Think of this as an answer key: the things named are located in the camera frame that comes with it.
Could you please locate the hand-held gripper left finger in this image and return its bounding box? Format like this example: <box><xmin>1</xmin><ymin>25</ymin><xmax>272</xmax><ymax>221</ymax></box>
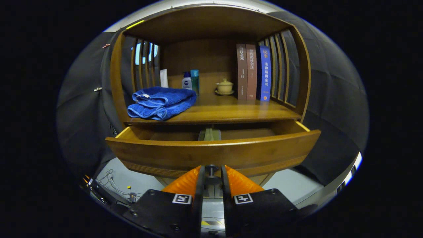
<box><xmin>122</xmin><ymin>165</ymin><xmax>206</xmax><ymax>237</ymax></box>

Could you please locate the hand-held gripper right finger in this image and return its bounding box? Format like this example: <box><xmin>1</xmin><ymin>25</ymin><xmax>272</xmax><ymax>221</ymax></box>
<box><xmin>221</xmin><ymin>165</ymin><xmax>300</xmax><ymax>237</ymax></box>

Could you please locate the wooden drawer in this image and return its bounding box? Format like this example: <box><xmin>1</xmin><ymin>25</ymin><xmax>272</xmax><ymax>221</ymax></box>
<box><xmin>105</xmin><ymin>120</ymin><xmax>322</xmax><ymax>185</ymax></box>

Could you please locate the wooden countertop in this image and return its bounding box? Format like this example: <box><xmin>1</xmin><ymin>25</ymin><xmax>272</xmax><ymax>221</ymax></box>
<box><xmin>124</xmin><ymin>92</ymin><xmax>302</xmax><ymax>125</ymax></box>

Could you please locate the wooden cabinet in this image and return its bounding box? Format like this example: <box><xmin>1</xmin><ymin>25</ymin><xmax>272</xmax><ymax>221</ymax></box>
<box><xmin>105</xmin><ymin>5</ymin><xmax>322</xmax><ymax>199</ymax></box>

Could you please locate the yellow black floor tape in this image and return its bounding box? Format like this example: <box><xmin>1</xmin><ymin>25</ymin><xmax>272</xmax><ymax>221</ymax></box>
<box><xmin>201</xmin><ymin>218</ymin><xmax>226</xmax><ymax>227</ymax></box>

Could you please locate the blue folded towel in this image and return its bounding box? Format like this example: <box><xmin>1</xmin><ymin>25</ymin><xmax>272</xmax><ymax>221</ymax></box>
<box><xmin>127</xmin><ymin>86</ymin><xmax>197</xmax><ymax>121</ymax></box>

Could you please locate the beige lidded teacup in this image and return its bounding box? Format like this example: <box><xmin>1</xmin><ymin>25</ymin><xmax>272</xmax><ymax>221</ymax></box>
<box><xmin>215</xmin><ymin>78</ymin><xmax>235</xmax><ymax>96</ymax></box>

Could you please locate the white lotion bottle blue cap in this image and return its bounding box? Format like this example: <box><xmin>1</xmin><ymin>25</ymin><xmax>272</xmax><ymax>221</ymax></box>
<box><xmin>182</xmin><ymin>71</ymin><xmax>193</xmax><ymax>90</ymax></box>

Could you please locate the teal bottle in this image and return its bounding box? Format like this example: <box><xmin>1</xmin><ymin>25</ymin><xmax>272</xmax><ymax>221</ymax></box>
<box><xmin>190</xmin><ymin>69</ymin><xmax>200</xmax><ymax>96</ymax></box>

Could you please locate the white vented unit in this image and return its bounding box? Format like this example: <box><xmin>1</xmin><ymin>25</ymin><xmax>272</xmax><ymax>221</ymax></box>
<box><xmin>335</xmin><ymin>152</ymin><xmax>363</xmax><ymax>197</ymax></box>

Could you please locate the reddish brown book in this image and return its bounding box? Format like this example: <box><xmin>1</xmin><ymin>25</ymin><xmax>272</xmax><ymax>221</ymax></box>
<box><xmin>246</xmin><ymin>44</ymin><xmax>258</xmax><ymax>100</ymax></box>

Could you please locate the blue book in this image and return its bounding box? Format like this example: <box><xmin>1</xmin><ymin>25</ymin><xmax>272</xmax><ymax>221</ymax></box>
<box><xmin>257</xmin><ymin>45</ymin><xmax>272</xmax><ymax>102</ymax></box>

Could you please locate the black backdrop cloth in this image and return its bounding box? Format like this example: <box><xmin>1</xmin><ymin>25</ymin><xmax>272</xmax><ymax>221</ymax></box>
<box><xmin>56</xmin><ymin>12</ymin><xmax>369</xmax><ymax>185</ymax></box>

